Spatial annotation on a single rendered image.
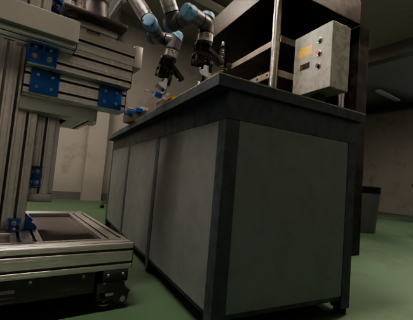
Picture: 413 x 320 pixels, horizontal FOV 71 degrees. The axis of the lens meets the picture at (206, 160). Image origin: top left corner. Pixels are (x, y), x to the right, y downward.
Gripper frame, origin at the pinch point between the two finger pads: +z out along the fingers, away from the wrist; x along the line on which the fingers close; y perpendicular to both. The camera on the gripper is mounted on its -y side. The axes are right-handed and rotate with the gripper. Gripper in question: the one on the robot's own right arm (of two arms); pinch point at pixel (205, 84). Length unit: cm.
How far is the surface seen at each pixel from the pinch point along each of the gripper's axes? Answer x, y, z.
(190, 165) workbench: 27, 16, 43
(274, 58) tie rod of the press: -22, -61, -38
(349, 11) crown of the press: -17, -127, -92
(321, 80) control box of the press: 8, -73, -17
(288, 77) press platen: -27, -79, -30
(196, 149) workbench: 30, 16, 37
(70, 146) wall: -384, 41, 12
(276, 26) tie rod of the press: -23, -60, -60
